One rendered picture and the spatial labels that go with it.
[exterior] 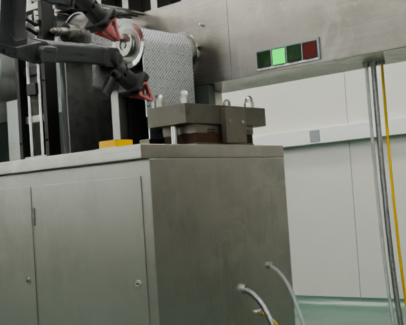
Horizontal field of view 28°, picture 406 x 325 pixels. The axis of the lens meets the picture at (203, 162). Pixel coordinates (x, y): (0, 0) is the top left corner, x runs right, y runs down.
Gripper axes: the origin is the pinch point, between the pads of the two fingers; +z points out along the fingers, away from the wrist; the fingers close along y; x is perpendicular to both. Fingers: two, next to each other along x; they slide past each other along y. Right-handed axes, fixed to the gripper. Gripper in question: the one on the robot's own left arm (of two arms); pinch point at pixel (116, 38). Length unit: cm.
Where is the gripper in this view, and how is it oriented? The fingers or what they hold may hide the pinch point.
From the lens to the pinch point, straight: 263.1
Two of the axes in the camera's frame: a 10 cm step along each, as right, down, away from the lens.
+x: 3.5, -7.7, 5.3
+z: 5.4, 6.3, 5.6
